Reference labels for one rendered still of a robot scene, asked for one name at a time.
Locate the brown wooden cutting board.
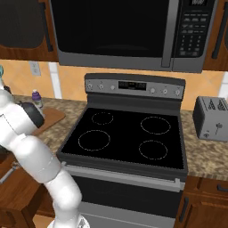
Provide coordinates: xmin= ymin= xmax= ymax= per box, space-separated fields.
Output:
xmin=30 ymin=106 xmax=67 ymax=137

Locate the black steel cooking range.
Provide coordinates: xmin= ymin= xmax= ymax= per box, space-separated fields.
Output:
xmin=55 ymin=72 xmax=189 ymax=228

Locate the purple capped small bottle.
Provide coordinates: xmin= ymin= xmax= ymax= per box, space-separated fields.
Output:
xmin=31 ymin=89 xmax=45 ymax=110

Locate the black steel microwave oven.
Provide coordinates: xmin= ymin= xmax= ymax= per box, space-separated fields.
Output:
xmin=48 ymin=0 xmax=219 ymax=74

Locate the black oven door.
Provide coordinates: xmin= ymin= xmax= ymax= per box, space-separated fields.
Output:
xmin=61 ymin=170 xmax=184 ymax=228

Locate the grey two-slot toaster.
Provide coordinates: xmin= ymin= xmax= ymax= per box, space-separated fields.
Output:
xmin=191 ymin=95 xmax=228 ymax=143

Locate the brown wooden drawer front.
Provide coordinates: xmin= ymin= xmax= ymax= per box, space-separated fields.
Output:
xmin=184 ymin=175 xmax=228 ymax=207

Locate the brown wooden base cupboard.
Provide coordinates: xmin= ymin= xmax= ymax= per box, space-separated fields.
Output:
xmin=0 ymin=152 xmax=58 ymax=228

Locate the brown base cupboard door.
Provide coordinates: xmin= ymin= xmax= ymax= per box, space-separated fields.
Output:
xmin=174 ymin=194 xmax=228 ymax=228

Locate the grey oven door handle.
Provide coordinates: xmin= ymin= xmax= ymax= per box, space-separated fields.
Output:
xmin=60 ymin=161 xmax=186 ymax=193

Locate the grey wall socket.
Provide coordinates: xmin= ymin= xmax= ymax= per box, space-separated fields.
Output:
xmin=28 ymin=60 xmax=42 ymax=77

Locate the grey microwave door handle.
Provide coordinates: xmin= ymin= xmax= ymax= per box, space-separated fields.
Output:
xmin=160 ymin=0 xmax=180 ymax=69

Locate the black wall cupboard handle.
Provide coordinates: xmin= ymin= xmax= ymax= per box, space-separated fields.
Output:
xmin=39 ymin=2 xmax=54 ymax=53
xmin=210 ymin=10 xmax=228 ymax=60

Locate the black base cupboard handle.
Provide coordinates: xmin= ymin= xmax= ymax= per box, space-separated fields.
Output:
xmin=178 ymin=196 xmax=190 ymax=224

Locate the brown wall cupboard door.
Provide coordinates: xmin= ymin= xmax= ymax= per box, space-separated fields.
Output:
xmin=0 ymin=0 xmax=60 ymax=63
xmin=202 ymin=0 xmax=228 ymax=72

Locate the silver cupboard handle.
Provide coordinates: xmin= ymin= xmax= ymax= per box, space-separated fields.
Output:
xmin=0 ymin=166 xmax=20 ymax=184

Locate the black drawer handle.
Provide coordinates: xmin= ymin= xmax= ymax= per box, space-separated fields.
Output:
xmin=216 ymin=183 xmax=228 ymax=193

